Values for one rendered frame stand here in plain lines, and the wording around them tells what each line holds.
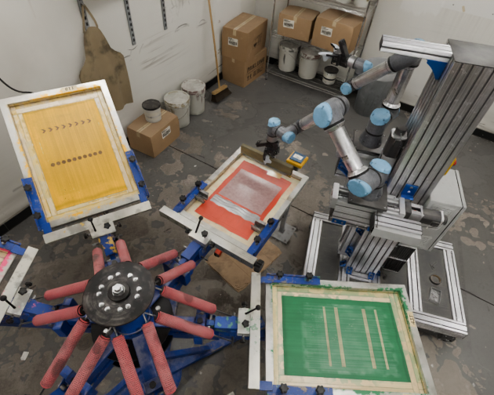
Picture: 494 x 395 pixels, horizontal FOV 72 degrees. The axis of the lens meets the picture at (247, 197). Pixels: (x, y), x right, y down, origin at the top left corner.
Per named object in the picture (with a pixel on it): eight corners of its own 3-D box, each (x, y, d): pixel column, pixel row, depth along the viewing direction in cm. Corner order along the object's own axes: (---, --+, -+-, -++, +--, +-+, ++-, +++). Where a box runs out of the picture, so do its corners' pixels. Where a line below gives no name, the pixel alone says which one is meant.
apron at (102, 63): (130, 99, 376) (106, -7, 298) (135, 101, 374) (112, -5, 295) (92, 122, 345) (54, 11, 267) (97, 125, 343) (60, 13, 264)
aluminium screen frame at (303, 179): (241, 150, 267) (241, 146, 264) (308, 180, 248) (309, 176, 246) (175, 214, 221) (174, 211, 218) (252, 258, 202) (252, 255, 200)
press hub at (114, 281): (158, 336, 262) (118, 234, 161) (198, 366, 249) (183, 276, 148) (119, 384, 239) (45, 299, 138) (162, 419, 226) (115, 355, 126)
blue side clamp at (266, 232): (270, 222, 222) (272, 215, 217) (277, 226, 221) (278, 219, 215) (246, 255, 205) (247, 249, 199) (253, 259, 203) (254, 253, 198)
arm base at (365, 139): (381, 136, 238) (386, 125, 230) (381, 150, 228) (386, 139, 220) (359, 132, 240) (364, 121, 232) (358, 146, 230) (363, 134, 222)
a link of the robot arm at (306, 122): (352, 85, 180) (296, 117, 223) (339, 92, 175) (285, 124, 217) (361, 105, 182) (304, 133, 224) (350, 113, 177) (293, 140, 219)
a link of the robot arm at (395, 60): (415, 66, 184) (343, 99, 224) (423, 59, 190) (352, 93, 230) (406, 46, 181) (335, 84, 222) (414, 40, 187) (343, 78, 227)
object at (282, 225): (277, 219, 345) (291, 145, 273) (296, 228, 338) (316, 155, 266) (266, 233, 332) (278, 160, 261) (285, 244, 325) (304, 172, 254)
